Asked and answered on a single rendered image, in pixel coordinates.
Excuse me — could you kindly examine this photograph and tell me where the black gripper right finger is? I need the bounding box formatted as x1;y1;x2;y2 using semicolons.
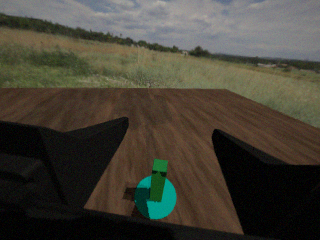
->
212;129;320;239

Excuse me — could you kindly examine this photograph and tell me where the cyan circle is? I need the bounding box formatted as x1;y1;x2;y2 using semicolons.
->
134;176;176;220

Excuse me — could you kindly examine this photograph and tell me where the green rectangular post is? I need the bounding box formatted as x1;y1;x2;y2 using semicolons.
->
149;159;168;202

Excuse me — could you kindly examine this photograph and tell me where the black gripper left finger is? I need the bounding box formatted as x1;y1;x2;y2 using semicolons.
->
0;117;129;208

